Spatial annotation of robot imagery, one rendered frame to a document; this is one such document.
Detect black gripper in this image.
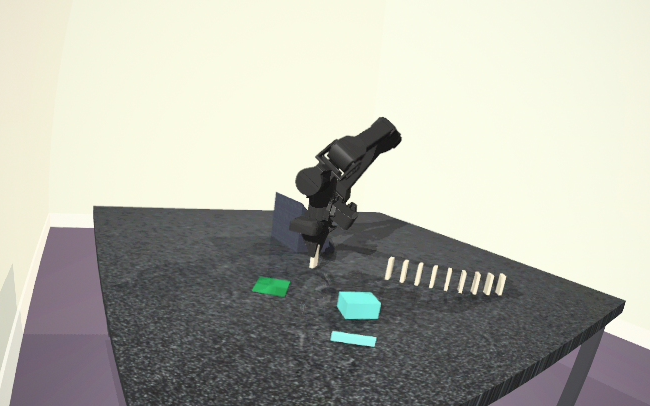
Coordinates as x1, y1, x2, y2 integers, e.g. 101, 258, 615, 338
289, 192, 337, 257

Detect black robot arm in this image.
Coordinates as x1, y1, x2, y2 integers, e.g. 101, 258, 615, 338
295, 116, 402, 230

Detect cream domino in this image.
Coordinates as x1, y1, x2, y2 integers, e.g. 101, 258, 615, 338
471, 272, 481, 295
483, 273, 494, 295
457, 270, 467, 293
429, 265, 438, 288
444, 268, 452, 291
495, 274, 506, 295
309, 245, 320, 268
386, 257, 395, 280
400, 260, 409, 283
414, 263, 423, 286

